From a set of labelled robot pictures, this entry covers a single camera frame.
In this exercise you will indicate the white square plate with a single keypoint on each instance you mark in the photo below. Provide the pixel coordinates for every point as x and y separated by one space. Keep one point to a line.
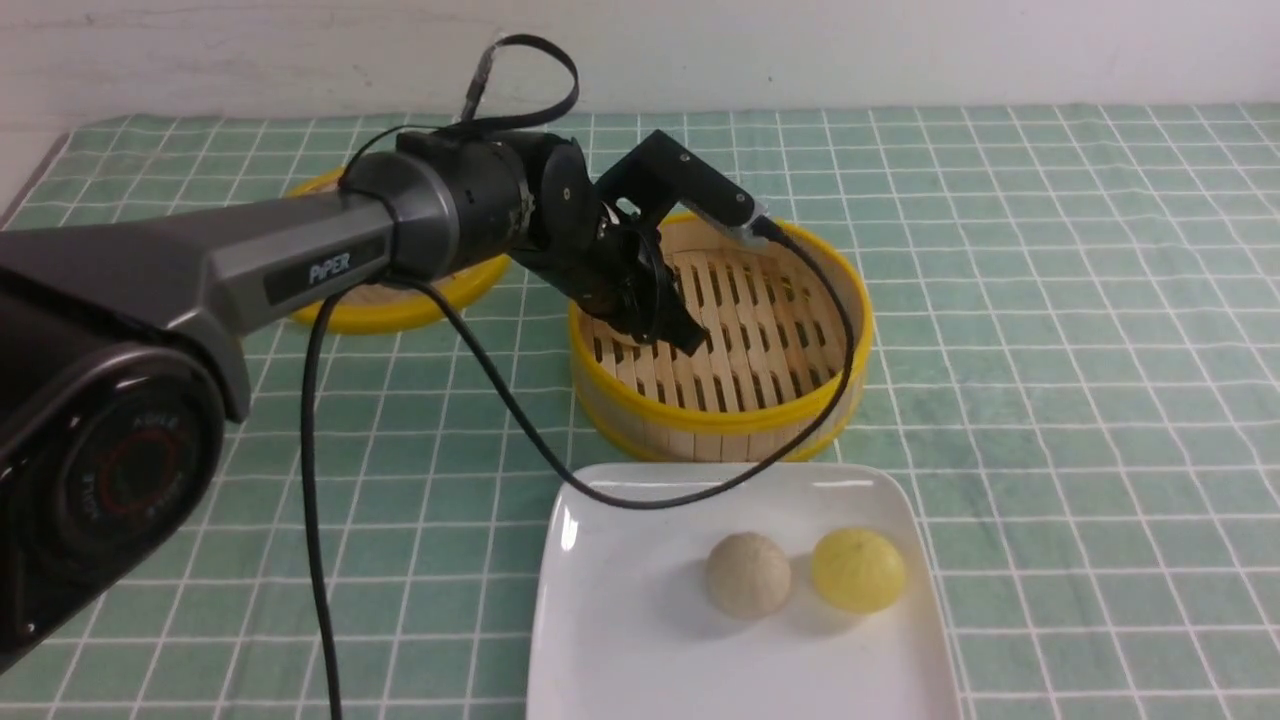
624 629

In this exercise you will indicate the white steamed bun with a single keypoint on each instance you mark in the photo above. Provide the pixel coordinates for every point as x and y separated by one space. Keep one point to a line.
748 576

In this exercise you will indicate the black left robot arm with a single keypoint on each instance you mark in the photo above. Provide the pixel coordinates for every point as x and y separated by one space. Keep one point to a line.
122 343

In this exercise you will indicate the yellow rimmed bamboo steamer lid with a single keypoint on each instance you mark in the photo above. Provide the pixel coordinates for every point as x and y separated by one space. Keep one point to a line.
382 309

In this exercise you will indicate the yellow rimmed bamboo steamer basket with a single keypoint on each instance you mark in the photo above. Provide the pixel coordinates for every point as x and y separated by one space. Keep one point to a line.
779 350

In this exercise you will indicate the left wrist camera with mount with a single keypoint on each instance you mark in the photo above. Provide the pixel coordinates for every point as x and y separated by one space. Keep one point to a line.
690 190

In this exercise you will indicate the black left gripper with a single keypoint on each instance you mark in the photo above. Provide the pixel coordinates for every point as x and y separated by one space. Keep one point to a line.
571 243

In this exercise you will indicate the yellow steamed bun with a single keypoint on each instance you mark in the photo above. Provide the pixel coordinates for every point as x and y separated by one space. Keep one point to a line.
858 570

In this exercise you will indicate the green checkered tablecloth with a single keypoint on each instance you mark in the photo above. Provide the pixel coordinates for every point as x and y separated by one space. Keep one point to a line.
1074 381

